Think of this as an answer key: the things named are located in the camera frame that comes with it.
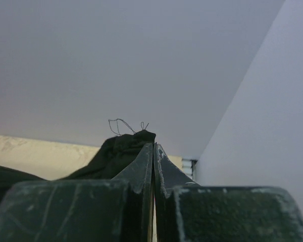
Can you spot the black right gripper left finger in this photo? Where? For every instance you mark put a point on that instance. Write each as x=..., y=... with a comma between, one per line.
x=118, y=209

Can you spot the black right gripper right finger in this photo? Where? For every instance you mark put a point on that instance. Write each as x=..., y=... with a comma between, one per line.
x=187, y=211

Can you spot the black t-shirt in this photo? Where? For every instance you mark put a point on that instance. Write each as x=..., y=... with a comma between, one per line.
x=115, y=154

